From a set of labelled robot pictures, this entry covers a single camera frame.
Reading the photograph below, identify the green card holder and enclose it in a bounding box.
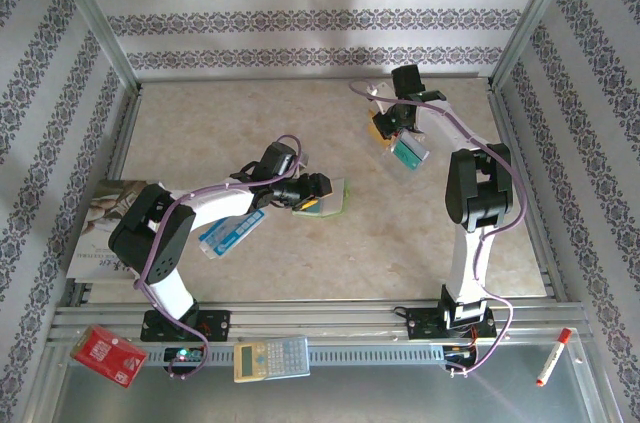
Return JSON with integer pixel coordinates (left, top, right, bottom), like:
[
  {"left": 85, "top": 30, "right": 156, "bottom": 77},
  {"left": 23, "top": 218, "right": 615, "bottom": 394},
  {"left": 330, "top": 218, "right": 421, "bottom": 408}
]
[{"left": 291, "top": 176, "right": 351, "bottom": 219}]

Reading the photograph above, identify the grey card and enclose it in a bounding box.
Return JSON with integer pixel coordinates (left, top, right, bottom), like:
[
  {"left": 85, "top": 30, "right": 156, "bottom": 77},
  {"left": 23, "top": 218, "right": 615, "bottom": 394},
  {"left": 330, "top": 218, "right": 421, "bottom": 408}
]
[{"left": 402, "top": 132, "right": 431, "bottom": 163}]

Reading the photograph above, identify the clear acrylic card stand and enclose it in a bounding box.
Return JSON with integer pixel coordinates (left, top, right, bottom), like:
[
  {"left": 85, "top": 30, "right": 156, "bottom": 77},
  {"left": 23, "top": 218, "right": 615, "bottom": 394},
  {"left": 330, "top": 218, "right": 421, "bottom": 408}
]
[{"left": 363, "top": 107, "right": 432, "bottom": 187}]

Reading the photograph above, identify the blue white packet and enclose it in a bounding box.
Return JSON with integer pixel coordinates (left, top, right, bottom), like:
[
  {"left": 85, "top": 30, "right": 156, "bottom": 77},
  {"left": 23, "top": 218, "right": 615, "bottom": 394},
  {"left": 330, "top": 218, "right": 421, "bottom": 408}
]
[{"left": 198, "top": 207, "right": 266, "bottom": 260}]

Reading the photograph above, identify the beige grey calculator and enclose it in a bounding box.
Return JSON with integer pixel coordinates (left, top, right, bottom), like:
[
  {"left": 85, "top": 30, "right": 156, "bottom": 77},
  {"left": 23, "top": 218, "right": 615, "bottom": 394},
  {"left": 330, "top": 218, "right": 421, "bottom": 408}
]
[{"left": 233, "top": 335, "right": 311, "bottom": 384}]

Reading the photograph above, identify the small black controller board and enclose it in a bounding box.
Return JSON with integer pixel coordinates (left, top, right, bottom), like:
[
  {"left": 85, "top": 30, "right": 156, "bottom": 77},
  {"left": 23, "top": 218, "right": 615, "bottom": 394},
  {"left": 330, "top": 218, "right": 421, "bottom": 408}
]
[
  {"left": 443, "top": 344, "right": 479, "bottom": 367},
  {"left": 164, "top": 345, "right": 206, "bottom": 367}
]

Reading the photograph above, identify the metal sheet shelf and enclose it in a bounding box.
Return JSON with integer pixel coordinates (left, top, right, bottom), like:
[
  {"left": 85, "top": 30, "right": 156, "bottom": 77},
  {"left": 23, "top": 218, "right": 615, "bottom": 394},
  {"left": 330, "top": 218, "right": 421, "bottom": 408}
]
[{"left": 47, "top": 360, "right": 609, "bottom": 423}]

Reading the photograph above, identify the magazine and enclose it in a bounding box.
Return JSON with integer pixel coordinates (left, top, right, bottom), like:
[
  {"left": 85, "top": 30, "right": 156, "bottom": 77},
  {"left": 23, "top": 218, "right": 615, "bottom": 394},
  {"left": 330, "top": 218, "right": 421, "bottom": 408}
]
[{"left": 65, "top": 177, "right": 161, "bottom": 285}]

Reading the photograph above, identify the red box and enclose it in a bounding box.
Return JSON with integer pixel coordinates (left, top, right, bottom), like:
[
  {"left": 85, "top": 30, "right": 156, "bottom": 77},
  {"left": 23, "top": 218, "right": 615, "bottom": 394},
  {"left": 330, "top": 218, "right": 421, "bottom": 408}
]
[{"left": 69, "top": 325, "right": 149, "bottom": 389}]

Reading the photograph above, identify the white marker red cap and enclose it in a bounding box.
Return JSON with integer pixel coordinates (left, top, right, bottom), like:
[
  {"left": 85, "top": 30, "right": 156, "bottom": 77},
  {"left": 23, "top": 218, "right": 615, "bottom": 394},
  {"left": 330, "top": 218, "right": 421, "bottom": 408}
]
[{"left": 535, "top": 327, "right": 573, "bottom": 388}]

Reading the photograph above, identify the aluminium rear rail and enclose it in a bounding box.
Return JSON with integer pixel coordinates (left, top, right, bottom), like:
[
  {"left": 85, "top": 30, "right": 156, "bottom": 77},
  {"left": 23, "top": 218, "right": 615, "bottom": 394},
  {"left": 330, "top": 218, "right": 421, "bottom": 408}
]
[{"left": 137, "top": 73, "right": 494, "bottom": 86}]

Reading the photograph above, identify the aluminium mounting rail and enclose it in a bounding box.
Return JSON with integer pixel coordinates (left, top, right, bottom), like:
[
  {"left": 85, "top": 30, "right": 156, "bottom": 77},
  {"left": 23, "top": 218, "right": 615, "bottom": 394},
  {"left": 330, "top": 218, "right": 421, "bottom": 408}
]
[{"left": 48, "top": 298, "right": 587, "bottom": 345}]

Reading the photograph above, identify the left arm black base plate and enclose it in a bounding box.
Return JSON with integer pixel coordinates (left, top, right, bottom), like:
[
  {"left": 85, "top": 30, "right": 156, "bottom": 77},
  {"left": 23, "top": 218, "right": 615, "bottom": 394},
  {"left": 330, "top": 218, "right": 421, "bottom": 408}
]
[{"left": 139, "top": 309, "right": 232, "bottom": 343}]

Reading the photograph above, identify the aluminium side rail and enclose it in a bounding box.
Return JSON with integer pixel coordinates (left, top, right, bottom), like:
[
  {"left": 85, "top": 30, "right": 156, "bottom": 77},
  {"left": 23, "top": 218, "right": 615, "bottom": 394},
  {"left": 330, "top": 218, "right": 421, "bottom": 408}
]
[
  {"left": 64, "top": 85, "right": 144, "bottom": 307},
  {"left": 487, "top": 85, "right": 571, "bottom": 304}
]

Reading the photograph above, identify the grey slotted cable duct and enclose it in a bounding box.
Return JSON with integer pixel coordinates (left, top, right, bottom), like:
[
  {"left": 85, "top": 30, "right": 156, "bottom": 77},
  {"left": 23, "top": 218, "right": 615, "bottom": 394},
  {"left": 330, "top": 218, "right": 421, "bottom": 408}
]
[{"left": 147, "top": 344, "right": 480, "bottom": 368}]

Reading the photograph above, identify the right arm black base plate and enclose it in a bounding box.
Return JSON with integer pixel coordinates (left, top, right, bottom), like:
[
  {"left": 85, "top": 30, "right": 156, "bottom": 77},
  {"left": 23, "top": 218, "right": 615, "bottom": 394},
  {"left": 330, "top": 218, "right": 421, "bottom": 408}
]
[{"left": 403, "top": 306, "right": 499, "bottom": 342}]

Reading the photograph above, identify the aluminium frame post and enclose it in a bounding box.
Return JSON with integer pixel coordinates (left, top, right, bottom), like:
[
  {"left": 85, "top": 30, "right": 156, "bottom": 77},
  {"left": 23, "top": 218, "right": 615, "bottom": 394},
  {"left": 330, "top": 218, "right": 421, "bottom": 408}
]
[
  {"left": 489, "top": 0, "right": 586, "bottom": 92},
  {"left": 42, "top": 0, "right": 141, "bottom": 92}
]

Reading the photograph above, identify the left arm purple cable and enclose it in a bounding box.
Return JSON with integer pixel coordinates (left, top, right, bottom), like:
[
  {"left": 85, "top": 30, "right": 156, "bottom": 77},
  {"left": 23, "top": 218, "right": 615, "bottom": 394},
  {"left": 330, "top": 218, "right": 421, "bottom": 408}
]
[{"left": 132, "top": 135, "right": 305, "bottom": 379}]

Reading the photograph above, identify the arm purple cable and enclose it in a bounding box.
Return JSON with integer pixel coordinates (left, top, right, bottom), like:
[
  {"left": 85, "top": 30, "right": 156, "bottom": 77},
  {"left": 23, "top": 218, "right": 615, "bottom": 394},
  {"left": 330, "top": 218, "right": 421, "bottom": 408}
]
[
  {"left": 132, "top": 135, "right": 305, "bottom": 379},
  {"left": 348, "top": 80, "right": 526, "bottom": 378}
]

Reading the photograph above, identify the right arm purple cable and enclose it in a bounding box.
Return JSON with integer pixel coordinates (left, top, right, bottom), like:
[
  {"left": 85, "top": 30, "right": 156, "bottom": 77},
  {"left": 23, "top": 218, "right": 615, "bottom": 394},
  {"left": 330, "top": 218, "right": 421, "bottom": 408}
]
[{"left": 348, "top": 80, "right": 526, "bottom": 378}]

